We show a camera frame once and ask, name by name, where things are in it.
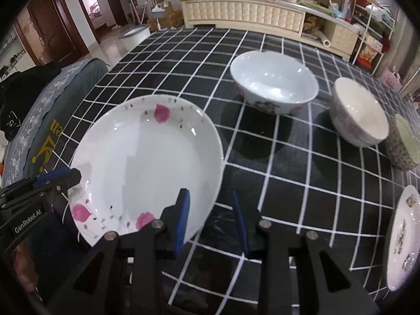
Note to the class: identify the white bowl grey pattern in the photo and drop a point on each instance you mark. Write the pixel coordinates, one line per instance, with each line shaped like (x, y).
(361, 115)

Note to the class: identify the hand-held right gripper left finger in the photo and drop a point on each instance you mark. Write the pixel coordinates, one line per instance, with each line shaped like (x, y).
(182, 223)

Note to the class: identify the dark wooden door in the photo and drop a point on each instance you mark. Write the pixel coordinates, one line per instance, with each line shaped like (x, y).
(49, 29)

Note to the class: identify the cream tufted cabinet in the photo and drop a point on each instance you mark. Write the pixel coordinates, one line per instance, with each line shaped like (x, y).
(246, 14)

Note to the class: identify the black checkered tablecloth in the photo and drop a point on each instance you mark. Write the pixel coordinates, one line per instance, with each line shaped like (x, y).
(262, 157)

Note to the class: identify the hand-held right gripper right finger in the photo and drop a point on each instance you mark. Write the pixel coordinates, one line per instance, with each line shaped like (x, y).
(239, 226)

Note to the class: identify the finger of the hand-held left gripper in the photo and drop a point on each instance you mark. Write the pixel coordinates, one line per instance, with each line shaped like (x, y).
(49, 178)
(70, 178)

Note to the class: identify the white plate pink flowers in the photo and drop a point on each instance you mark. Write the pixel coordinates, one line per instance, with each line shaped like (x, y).
(147, 157)

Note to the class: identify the white paper roll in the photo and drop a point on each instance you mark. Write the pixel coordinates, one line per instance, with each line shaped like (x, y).
(323, 39)

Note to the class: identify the cardboard boxes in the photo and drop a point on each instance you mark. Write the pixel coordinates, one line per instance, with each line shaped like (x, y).
(169, 18)

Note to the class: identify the green patterned bowl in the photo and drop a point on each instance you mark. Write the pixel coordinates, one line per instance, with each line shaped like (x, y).
(405, 144)

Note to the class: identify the pink bag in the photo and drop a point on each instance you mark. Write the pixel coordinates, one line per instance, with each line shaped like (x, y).
(391, 79)

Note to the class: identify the large white floral bowl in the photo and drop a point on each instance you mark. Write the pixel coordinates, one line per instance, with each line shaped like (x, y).
(272, 78)

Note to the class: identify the white plate gold print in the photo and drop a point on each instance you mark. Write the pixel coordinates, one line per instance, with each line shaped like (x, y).
(405, 236)

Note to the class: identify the round grey white basin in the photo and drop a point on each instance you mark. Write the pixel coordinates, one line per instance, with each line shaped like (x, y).
(133, 33)

